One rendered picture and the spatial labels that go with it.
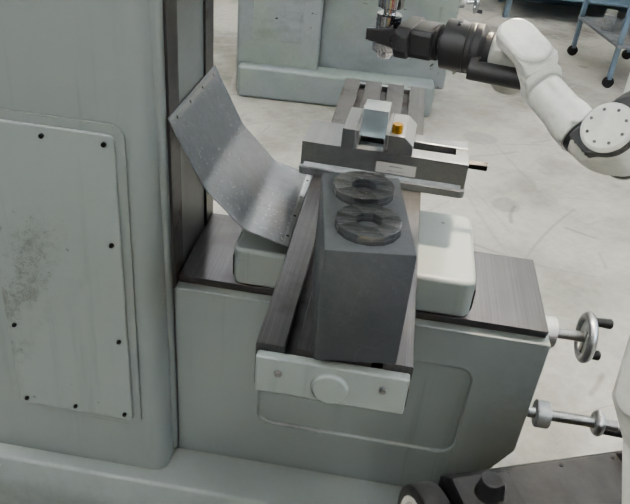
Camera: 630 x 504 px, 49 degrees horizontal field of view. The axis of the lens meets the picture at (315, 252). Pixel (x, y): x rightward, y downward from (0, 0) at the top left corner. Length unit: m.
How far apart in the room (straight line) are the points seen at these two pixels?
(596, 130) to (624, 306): 1.97
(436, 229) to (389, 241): 0.66
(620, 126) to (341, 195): 0.41
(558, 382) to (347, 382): 1.58
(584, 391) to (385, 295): 1.67
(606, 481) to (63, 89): 1.20
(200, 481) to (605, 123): 1.20
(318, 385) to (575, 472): 0.58
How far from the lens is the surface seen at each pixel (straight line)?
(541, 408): 1.61
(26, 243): 1.51
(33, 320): 1.62
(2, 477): 1.93
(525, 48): 1.23
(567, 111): 1.17
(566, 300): 2.95
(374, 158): 1.46
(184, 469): 1.80
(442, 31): 1.30
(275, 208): 1.47
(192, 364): 1.63
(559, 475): 1.40
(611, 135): 1.10
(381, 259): 0.90
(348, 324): 0.96
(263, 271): 1.44
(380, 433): 1.69
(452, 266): 1.45
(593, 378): 2.61
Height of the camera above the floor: 1.58
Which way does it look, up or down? 33 degrees down
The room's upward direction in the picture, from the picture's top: 6 degrees clockwise
